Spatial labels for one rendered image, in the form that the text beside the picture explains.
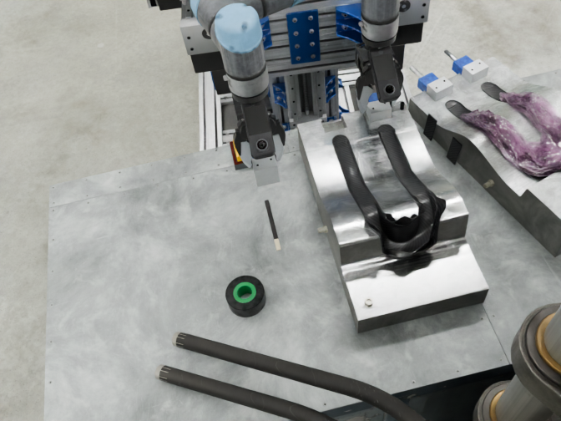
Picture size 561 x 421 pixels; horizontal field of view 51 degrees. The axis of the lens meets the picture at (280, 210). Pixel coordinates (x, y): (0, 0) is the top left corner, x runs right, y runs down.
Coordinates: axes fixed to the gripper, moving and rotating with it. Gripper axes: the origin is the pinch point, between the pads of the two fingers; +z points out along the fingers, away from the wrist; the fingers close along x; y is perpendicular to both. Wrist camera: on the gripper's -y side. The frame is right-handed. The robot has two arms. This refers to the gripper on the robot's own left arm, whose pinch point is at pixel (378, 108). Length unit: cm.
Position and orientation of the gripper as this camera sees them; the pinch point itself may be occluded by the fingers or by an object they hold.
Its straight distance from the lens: 139.8
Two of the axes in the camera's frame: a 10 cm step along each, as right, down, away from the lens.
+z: 1.0, 5.7, 8.1
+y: -2.1, -7.9, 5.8
